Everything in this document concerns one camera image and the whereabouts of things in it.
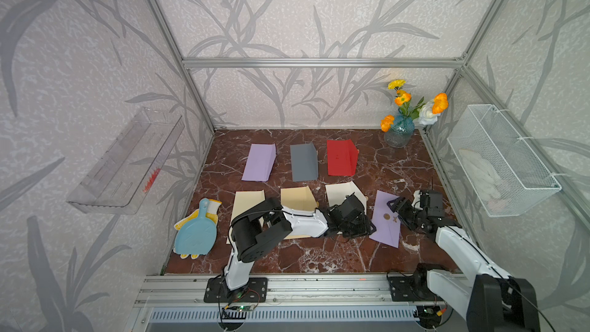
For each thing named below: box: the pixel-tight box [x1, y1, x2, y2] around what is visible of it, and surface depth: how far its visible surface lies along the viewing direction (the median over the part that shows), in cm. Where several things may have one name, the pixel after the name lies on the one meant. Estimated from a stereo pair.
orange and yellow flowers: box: [381, 79, 449, 133], surface depth 84 cm
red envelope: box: [326, 139, 360, 177], surface depth 111 cm
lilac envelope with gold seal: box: [241, 142, 278, 183], surface depth 110 cm
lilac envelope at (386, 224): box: [368, 189, 402, 249], surface depth 90 cm
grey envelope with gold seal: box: [290, 142, 319, 183], surface depth 108 cm
